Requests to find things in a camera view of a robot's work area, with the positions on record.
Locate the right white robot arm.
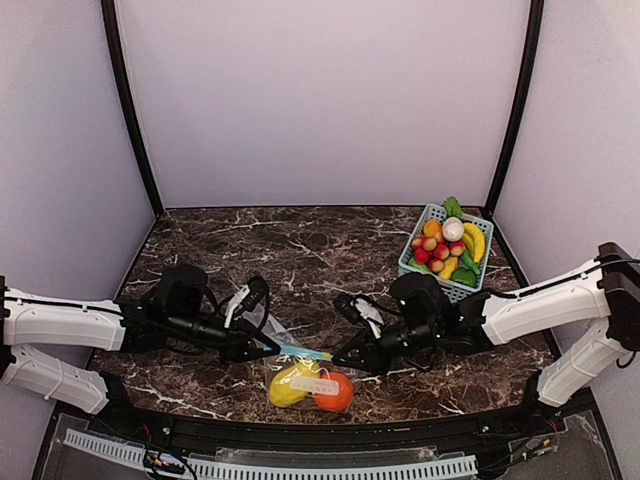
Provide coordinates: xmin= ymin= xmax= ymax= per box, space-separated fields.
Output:
xmin=332 ymin=242 xmax=639 ymax=408

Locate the green toy vegetable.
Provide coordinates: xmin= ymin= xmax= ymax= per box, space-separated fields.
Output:
xmin=407 ymin=249 xmax=480 ymax=288

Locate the left black frame post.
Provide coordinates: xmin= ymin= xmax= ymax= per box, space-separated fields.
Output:
xmin=100 ymin=0 xmax=164 ymax=219

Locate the white slotted cable duct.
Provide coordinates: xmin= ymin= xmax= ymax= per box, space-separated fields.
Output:
xmin=63 ymin=428 xmax=478 ymax=479

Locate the clear zip bag blue zipper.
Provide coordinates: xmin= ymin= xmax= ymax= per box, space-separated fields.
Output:
xmin=261 ymin=344 xmax=361 ymax=415

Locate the yellow toy mango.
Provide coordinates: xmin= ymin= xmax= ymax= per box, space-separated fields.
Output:
xmin=268 ymin=360 xmax=321 ymax=408

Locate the green toy lettuce leaf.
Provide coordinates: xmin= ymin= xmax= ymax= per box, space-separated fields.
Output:
xmin=442 ymin=196 xmax=464 ymax=220

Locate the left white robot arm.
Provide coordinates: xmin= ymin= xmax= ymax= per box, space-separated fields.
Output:
xmin=1 ymin=264 xmax=281 ymax=415

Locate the white toy radish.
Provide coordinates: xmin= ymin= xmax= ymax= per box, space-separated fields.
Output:
xmin=442 ymin=217 xmax=465 ymax=242

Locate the yellow toy banana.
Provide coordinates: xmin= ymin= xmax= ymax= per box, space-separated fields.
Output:
xmin=463 ymin=222 xmax=486 ymax=265

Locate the black frame post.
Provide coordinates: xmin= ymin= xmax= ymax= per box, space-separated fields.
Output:
xmin=100 ymin=0 xmax=164 ymax=219
xmin=484 ymin=0 xmax=545 ymax=216

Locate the light blue perforated basket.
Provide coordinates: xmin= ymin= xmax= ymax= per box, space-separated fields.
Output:
xmin=398 ymin=199 xmax=493 ymax=302

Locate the right black frame post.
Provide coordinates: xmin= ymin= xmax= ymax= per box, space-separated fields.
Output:
xmin=484 ymin=0 xmax=545 ymax=216

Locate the black front rail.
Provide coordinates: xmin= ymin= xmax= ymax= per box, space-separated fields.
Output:
xmin=114 ymin=406 xmax=534 ymax=452

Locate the small orange toy fruit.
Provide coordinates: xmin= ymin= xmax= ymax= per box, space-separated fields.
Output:
xmin=423 ymin=219 xmax=444 ymax=243

